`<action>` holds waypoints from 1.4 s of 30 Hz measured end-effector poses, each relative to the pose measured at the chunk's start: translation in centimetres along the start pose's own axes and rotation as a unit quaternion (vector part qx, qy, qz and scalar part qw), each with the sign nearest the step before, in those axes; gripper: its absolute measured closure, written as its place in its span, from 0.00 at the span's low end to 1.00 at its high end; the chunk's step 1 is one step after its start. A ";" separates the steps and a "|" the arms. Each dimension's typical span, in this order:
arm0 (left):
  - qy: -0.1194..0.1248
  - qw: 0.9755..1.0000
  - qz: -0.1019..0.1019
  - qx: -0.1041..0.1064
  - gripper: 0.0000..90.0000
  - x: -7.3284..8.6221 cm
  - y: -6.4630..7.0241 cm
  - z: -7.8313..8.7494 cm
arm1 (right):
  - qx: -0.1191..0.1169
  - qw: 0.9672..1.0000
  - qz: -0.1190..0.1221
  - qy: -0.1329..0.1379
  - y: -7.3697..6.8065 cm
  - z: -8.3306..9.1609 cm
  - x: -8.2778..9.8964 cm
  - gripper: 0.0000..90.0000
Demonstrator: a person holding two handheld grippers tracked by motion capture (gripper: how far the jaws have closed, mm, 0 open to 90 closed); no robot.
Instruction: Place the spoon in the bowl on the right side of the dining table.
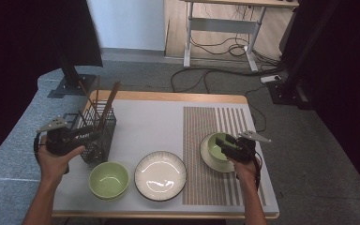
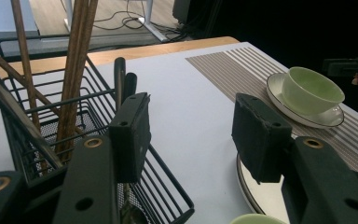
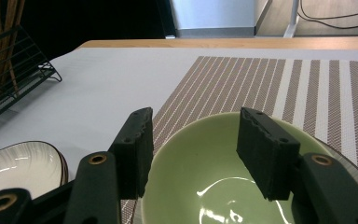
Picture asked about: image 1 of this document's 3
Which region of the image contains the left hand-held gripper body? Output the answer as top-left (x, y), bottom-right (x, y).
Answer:
top-left (37, 116), bottom-right (86, 158)

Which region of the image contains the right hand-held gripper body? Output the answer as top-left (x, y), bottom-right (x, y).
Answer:
top-left (227, 129), bottom-right (272, 163)

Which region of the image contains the green bowl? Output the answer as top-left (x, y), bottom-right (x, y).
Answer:
top-left (206, 131), bottom-right (242, 163)
top-left (199, 132), bottom-right (243, 173)
top-left (92, 187), bottom-right (129, 202)
top-left (88, 160), bottom-right (130, 199)

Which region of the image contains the black wire utensil basket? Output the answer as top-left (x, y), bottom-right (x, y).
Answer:
top-left (73, 99), bottom-right (118, 166)

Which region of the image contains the brown wooden chopstick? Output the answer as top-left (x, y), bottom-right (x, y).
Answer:
top-left (95, 75), bottom-right (101, 107)
top-left (77, 80), bottom-right (98, 111)

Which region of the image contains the person's left hand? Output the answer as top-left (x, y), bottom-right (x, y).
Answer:
top-left (37, 143), bottom-right (86, 188)

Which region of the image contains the striped brown placemat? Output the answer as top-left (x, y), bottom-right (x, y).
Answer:
top-left (182, 106), bottom-right (267, 207)

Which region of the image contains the brown wooden utensil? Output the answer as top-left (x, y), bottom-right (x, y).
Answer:
top-left (97, 81), bottom-right (122, 132)

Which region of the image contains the black metal stand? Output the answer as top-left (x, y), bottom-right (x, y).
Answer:
top-left (265, 0), bottom-right (341, 111)

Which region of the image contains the white ribbed plate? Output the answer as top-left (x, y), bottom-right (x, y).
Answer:
top-left (133, 150), bottom-right (188, 203)

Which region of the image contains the white power strip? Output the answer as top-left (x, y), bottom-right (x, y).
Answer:
top-left (260, 74), bottom-right (282, 84)

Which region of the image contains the black curtain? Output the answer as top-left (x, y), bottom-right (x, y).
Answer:
top-left (280, 0), bottom-right (360, 201)
top-left (0, 0), bottom-right (104, 172)

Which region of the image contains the left hand-held gripper cable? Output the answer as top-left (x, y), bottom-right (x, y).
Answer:
top-left (33, 132), bottom-right (43, 164)

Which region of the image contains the hand-held gripper cable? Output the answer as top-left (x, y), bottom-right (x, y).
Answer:
top-left (33, 132), bottom-right (43, 164)
top-left (249, 149), bottom-right (263, 191)

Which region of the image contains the right hand-held gripper cable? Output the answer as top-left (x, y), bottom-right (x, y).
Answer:
top-left (249, 149), bottom-right (263, 191)

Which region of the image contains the thin black cable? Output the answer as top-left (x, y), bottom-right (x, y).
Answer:
top-left (244, 85), bottom-right (267, 133)

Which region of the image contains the black stand with base plate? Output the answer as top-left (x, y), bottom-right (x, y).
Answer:
top-left (47, 46), bottom-right (97, 99)

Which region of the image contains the long black floor cable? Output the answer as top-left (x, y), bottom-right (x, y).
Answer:
top-left (170, 67), bottom-right (284, 95)

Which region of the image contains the black cable bundle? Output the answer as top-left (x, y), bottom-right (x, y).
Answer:
top-left (189, 32), bottom-right (284, 65)

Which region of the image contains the white metal desk frame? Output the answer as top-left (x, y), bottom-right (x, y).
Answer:
top-left (181, 0), bottom-right (300, 73)

